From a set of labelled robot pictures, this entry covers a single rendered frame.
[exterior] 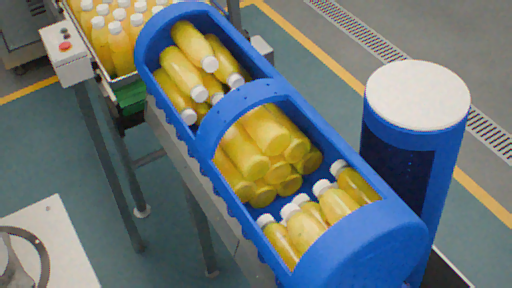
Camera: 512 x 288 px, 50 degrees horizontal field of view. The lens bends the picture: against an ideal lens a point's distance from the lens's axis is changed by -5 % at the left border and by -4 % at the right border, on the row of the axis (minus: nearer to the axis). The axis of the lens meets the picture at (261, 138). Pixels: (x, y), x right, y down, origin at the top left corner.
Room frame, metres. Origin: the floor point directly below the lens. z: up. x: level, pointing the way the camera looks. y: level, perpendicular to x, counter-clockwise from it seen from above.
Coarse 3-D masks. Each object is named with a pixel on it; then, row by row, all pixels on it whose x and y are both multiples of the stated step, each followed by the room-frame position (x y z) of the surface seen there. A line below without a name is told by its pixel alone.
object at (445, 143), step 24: (384, 120) 1.02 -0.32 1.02; (360, 144) 1.12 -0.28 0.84; (384, 144) 1.24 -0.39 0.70; (408, 144) 0.97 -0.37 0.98; (432, 144) 0.96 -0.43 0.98; (456, 144) 0.99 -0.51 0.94; (384, 168) 1.24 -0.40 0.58; (408, 168) 1.23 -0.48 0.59; (432, 168) 0.96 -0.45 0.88; (408, 192) 1.22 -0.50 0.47; (432, 192) 0.97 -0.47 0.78; (432, 216) 0.98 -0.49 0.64; (432, 240) 1.01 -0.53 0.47
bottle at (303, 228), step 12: (288, 216) 0.68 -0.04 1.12; (300, 216) 0.66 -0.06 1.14; (312, 216) 0.66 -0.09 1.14; (288, 228) 0.65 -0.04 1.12; (300, 228) 0.63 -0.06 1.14; (312, 228) 0.63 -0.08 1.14; (324, 228) 0.63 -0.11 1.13; (300, 240) 0.61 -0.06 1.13; (312, 240) 0.60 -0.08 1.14; (300, 252) 0.60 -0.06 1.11
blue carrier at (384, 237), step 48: (192, 0) 1.34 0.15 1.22; (144, 48) 1.21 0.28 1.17; (240, 48) 1.29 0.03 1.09; (240, 96) 0.92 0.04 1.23; (288, 96) 0.93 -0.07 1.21; (192, 144) 0.91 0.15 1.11; (336, 144) 0.77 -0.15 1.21; (384, 192) 0.65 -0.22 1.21; (336, 240) 0.54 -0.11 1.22; (384, 240) 0.54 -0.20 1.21
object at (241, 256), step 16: (144, 112) 1.31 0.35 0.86; (160, 128) 1.22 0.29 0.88; (176, 160) 1.10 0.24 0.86; (192, 176) 1.02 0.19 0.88; (192, 192) 1.00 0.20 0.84; (208, 208) 0.92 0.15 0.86; (224, 224) 0.85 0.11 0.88; (224, 240) 0.83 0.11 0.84; (240, 256) 0.76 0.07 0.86; (256, 272) 0.70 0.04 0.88
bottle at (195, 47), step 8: (176, 24) 1.30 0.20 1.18; (184, 24) 1.29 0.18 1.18; (192, 24) 1.30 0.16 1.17; (176, 32) 1.27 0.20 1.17; (184, 32) 1.25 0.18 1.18; (192, 32) 1.24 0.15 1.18; (176, 40) 1.25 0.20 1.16; (184, 40) 1.22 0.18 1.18; (192, 40) 1.21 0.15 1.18; (200, 40) 1.20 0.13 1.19; (184, 48) 1.21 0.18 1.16; (192, 48) 1.18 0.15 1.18; (200, 48) 1.17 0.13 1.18; (208, 48) 1.18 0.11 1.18; (192, 56) 1.17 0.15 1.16; (200, 56) 1.16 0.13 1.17; (208, 56) 1.15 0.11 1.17; (200, 64) 1.15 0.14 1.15
